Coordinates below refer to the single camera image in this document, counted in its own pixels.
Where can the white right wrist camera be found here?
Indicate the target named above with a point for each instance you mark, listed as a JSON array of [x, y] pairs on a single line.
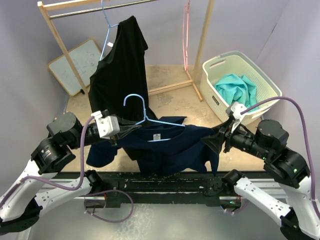
[[234, 111]]

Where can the navy blue t shirt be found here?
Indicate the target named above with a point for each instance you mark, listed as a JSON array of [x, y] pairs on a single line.
[[161, 149]]

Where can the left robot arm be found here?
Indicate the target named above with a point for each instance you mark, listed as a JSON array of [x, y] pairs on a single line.
[[34, 194]]

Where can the small whiteboard yellow frame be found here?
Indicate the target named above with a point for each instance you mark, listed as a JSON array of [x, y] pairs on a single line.
[[85, 58]]

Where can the teal t shirt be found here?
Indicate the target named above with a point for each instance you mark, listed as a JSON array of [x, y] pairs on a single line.
[[234, 88]]

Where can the aluminium frame rail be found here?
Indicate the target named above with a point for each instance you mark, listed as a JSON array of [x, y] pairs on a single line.
[[113, 189]]

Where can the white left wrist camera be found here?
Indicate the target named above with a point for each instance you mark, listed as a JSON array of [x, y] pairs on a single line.
[[104, 121]]

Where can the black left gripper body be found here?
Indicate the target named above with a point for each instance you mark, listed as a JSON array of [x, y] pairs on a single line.
[[89, 138]]

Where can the cream perforated laundry basket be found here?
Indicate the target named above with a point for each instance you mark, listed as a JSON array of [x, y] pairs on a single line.
[[233, 62]]

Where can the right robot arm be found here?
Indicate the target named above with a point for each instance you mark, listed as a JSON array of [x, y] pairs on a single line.
[[280, 170]]

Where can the pink wire hanger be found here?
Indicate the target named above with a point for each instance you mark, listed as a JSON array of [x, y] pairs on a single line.
[[185, 33]]

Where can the black hanging garment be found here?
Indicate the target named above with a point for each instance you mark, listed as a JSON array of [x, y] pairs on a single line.
[[119, 83]]

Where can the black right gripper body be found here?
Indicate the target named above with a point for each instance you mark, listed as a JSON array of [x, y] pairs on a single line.
[[240, 138]]

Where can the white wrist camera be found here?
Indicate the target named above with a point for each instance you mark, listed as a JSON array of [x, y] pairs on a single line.
[[234, 111], [104, 121]]

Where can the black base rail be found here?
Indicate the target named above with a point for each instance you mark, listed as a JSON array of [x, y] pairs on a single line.
[[182, 188]]

